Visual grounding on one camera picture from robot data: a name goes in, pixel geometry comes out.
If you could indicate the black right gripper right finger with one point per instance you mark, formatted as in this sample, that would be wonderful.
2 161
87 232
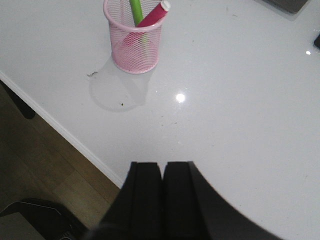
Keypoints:
193 210

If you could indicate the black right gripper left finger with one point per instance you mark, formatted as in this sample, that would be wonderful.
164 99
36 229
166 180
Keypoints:
136 213

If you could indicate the pink marker pen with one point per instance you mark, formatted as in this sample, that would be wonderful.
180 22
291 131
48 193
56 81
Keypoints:
159 12

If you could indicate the green marker pen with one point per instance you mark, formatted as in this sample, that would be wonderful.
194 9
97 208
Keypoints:
137 15

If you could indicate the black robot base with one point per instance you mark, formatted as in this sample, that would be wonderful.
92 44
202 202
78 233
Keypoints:
51 219

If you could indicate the pink mesh pen holder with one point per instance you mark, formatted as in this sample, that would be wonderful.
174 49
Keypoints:
135 28

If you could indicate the black table leg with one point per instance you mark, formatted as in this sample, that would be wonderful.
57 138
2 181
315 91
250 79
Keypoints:
22 106

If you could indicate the black mouse pad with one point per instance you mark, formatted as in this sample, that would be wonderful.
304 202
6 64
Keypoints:
316 42

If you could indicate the grey open laptop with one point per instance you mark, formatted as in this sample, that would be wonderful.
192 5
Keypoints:
290 6

